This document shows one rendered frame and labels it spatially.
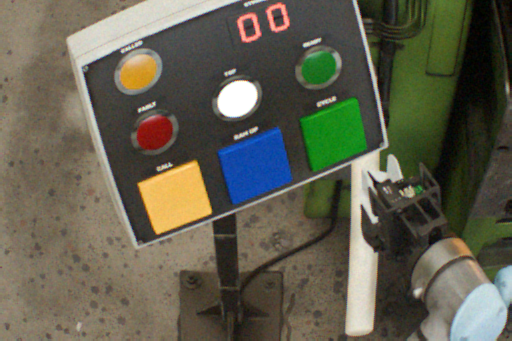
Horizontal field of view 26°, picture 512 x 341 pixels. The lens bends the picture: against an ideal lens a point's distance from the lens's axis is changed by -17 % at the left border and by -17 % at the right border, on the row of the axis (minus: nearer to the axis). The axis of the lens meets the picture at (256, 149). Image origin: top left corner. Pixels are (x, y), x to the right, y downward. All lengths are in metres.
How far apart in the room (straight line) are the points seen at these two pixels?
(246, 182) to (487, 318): 0.48
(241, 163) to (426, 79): 0.62
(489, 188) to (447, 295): 0.78
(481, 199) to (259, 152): 0.62
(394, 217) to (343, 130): 0.24
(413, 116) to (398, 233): 0.86
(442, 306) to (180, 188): 0.43
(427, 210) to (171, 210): 0.34
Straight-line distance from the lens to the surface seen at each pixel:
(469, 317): 1.18
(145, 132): 1.44
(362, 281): 1.85
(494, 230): 2.18
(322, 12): 1.45
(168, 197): 1.49
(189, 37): 1.40
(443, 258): 1.25
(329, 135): 1.53
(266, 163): 1.51
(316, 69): 1.48
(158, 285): 2.53
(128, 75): 1.40
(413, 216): 1.32
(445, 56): 1.98
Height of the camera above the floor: 2.39
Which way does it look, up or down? 65 degrees down
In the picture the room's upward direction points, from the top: straight up
